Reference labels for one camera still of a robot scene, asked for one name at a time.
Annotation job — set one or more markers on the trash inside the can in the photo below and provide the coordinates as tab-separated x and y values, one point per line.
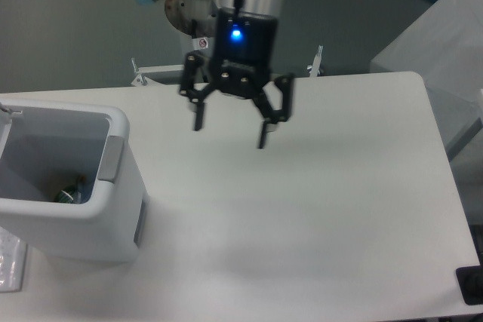
76	193

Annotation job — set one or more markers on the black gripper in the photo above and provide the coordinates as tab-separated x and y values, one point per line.
240	66

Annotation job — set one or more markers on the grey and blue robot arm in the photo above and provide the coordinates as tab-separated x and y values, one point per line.
267	8

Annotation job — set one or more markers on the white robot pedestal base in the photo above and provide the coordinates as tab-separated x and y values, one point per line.
195	22

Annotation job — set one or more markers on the metal table clamp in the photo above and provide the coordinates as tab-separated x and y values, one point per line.
316	69

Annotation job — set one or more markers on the white plastic trash can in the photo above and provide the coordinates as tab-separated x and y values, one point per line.
45	146

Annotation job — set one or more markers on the grey covered side table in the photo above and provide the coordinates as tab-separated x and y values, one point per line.
444	46

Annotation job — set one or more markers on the white metal mounting bracket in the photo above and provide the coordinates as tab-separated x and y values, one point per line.
150	75

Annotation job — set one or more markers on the black device at right edge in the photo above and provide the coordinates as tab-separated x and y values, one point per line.
470	282

